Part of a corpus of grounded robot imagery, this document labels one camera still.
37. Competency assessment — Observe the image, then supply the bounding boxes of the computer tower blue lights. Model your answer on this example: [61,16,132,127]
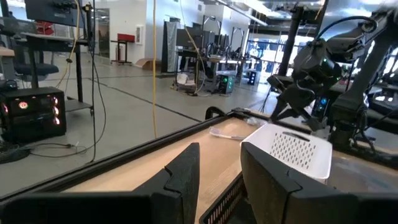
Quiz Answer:
[246,68,261,86]

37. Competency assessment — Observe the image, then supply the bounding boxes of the black desk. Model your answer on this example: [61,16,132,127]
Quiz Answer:
[15,32,95,113]

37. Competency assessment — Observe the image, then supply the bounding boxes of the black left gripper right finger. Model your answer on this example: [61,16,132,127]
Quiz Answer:
[239,141,358,224]

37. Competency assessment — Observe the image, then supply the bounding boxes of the black computer tower red lights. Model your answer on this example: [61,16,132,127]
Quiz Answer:
[0,86,67,144]

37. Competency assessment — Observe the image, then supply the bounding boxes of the red cart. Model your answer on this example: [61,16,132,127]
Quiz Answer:
[110,33,136,66]

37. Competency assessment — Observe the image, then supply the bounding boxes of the black monitor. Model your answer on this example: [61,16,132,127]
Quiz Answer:
[24,0,85,28]

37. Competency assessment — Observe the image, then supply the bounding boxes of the black hanging cable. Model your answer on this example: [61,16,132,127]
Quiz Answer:
[88,0,107,164]

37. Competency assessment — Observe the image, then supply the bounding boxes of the cardboard box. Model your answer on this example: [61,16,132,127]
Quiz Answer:
[134,57,163,72]

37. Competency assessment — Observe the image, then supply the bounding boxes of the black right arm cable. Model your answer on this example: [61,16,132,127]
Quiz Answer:
[315,15,379,41]

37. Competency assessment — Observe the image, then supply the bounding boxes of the white perforated plastic basket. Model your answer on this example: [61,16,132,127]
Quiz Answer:
[241,123,333,185]

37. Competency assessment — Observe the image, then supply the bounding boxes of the grey curtain panel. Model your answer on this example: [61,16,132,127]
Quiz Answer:
[160,20,182,74]

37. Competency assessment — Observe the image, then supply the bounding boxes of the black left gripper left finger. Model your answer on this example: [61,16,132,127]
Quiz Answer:
[133,142,201,224]

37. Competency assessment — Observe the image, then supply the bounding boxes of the yellow hanging cable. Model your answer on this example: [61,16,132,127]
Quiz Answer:
[151,0,159,139]

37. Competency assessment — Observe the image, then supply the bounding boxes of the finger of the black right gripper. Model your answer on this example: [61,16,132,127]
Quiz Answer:
[269,101,289,122]
[295,107,323,132]

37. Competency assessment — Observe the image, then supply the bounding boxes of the computer tower green lights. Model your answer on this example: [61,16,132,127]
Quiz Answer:
[216,70,237,95]

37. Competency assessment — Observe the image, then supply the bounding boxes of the black curved hook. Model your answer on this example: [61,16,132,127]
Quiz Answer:
[204,106,227,121]

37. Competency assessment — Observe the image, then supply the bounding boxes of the dark office chair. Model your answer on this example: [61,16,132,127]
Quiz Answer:
[0,17,60,90]

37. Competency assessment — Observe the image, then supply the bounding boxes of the black aluminium table frame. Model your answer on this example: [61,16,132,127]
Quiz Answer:
[0,6,398,203]

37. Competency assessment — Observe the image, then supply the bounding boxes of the black perforated plastic basket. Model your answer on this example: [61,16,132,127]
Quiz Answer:
[198,172,256,224]

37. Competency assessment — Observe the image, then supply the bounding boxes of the white toothbrush in wrapper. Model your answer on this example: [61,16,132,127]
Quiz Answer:
[208,126,246,141]
[244,116,269,128]

